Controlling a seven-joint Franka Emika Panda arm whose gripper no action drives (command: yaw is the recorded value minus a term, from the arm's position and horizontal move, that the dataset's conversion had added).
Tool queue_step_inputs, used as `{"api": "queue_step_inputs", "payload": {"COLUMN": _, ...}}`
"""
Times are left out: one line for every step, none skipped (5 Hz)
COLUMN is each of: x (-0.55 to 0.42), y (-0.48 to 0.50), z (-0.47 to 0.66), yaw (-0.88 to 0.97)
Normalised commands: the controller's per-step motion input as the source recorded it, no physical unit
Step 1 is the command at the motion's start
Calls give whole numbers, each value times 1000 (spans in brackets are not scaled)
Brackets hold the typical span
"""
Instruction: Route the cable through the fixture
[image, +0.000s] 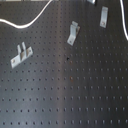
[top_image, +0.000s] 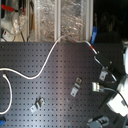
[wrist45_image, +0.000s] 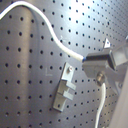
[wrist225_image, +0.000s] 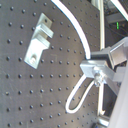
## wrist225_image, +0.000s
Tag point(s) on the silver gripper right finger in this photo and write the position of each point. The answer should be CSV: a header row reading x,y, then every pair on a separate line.
x,y
114,56

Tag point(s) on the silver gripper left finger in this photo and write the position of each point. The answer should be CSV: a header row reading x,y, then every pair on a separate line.
x,y
100,72

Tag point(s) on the black perforated breadboard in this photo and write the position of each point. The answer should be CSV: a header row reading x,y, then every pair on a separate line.
x,y
35,98

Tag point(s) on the aluminium cable clip bracket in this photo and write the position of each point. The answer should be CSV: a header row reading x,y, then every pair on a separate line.
x,y
39,41

